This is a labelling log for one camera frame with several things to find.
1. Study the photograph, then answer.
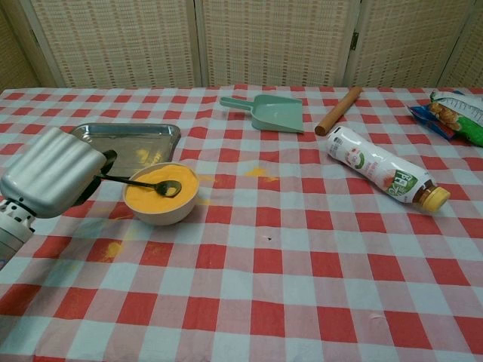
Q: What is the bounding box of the wooden rolling pin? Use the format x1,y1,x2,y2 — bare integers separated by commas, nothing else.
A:
315,86,363,136

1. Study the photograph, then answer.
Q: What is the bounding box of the rectangular steel tray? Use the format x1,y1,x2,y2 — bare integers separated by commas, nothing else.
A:
69,122,181,178

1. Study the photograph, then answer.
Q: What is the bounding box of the red white checkered tablecloth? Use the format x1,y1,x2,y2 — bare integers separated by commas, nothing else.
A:
0,84,483,362

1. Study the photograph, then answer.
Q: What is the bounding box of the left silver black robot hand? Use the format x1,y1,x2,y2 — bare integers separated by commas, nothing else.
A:
0,127,118,219

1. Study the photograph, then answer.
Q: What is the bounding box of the green plastic scoop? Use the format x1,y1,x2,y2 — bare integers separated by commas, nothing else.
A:
220,94,305,133

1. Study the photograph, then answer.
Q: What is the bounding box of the black spoon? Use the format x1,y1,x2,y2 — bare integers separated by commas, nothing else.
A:
94,173,183,198

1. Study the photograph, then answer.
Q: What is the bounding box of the woven folding screen panel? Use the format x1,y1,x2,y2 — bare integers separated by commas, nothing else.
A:
0,7,42,94
345,0,460,88
194,0,361,88
7,0,203,90
439,0,483,88

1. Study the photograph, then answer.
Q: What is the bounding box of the blue snack bag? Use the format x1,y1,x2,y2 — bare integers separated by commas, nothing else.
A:
407,103,463,143

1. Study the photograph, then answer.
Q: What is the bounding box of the yellow bowl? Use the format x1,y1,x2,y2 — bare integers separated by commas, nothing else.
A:
122,161,200,226

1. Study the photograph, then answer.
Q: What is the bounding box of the white bottle with orange cap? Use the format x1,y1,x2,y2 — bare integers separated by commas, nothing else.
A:
326,126,452,215

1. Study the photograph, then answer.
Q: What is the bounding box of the green white snack bag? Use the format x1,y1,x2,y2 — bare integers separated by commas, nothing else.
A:
429,89,483,147

